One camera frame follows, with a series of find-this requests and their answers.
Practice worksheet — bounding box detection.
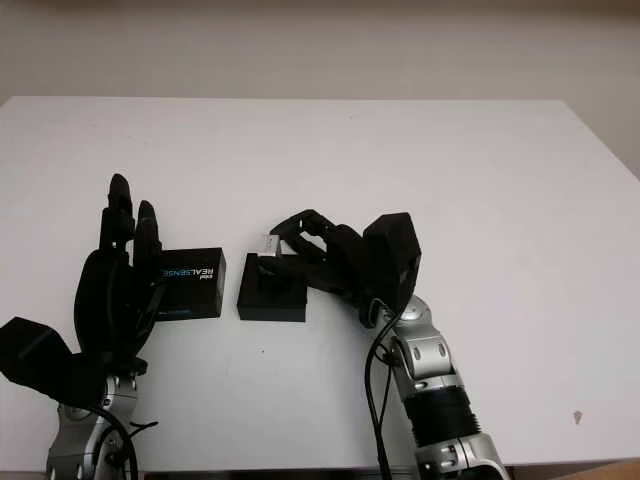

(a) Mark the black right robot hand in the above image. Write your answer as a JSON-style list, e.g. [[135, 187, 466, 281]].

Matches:
[[258, 208, 397, 330]]

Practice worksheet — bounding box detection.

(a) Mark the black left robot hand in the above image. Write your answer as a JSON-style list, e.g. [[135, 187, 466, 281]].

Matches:
[[73, 173, 167, 375]]

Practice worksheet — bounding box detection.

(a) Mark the small silver RealSense camera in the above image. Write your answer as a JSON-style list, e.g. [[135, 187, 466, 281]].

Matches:
[[259, 234, 289, 259]]

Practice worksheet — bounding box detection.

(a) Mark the black box base with insert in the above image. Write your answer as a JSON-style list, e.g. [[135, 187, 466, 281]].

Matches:
[[237, 252, 309, 324]]

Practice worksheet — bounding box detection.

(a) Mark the black RealSense box lid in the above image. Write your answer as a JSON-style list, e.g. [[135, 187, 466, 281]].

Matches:
[[157, 247, 230, 320]]

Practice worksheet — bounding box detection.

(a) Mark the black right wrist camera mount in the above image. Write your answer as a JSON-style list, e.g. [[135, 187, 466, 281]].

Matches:
[[362, 212, 421, 314]]

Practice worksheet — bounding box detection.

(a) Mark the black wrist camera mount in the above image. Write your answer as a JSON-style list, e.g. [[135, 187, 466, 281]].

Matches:
[[362, 212, 421, 314], [0, 316, 109, 401]]

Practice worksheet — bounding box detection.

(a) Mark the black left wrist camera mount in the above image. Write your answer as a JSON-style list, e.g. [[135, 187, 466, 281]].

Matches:
[[0, 316, 109, 401]]

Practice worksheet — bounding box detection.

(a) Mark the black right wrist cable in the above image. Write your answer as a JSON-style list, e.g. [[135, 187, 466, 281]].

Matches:
[[363, 298, 401, 480]]

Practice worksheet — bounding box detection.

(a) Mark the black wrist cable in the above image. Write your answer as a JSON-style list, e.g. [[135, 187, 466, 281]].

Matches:
[[94, 404, 161, 480], [363, 298, 401, 480]]

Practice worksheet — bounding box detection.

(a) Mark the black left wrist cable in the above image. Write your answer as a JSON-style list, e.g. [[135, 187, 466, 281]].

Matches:
[[94, 404, 161, 480]]

